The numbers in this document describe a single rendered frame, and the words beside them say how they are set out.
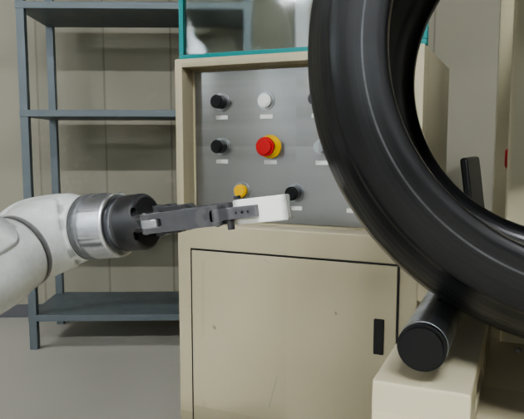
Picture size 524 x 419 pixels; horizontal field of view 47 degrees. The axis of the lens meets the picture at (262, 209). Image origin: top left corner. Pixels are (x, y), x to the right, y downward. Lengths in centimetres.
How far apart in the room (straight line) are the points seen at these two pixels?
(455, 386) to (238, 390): 89
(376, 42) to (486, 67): 349
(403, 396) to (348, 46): 32
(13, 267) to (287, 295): 69
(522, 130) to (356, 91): 40
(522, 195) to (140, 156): 308
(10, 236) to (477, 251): 53
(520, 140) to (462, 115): 306
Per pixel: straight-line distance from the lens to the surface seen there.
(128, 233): 78
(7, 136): 400
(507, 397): 75
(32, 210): 84
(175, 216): 73
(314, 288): 128
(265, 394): 140
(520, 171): 91
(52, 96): 374
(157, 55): 380
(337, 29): 56
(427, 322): 57
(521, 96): 91
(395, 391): 59
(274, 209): 71
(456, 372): 63
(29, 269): 79
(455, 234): 54
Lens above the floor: 108
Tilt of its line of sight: 6 degrees down
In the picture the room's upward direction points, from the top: straight up
